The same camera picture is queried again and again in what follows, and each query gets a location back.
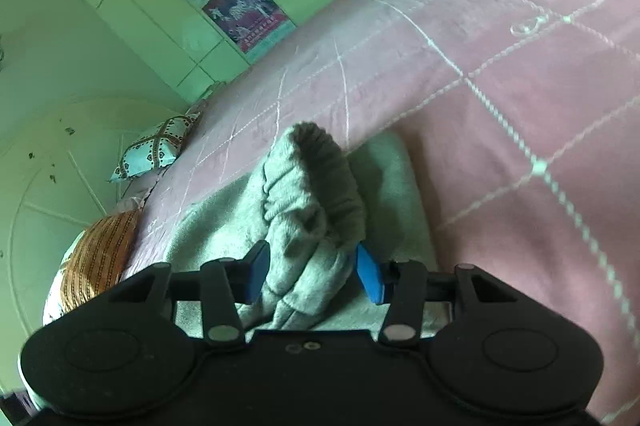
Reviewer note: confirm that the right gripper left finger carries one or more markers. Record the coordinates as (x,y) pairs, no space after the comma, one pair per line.
(202,302)

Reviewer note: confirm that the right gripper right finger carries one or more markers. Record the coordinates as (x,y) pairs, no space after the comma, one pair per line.
(404,287)

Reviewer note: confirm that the orange striped pillow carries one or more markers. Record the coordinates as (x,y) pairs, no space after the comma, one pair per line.
(98,259)

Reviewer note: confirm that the pink pillow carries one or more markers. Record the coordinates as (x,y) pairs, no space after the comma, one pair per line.
(135,195)

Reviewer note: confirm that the white patterned pillow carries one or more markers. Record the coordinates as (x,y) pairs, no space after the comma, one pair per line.
(156,148)

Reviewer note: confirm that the white round headboard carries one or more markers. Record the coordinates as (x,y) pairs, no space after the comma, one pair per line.
(55,183)

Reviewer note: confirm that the pink quilted bedspread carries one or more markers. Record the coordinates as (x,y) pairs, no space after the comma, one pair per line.
(521,118)

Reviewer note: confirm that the lower left poster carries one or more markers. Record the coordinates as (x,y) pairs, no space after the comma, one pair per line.
(254,26)

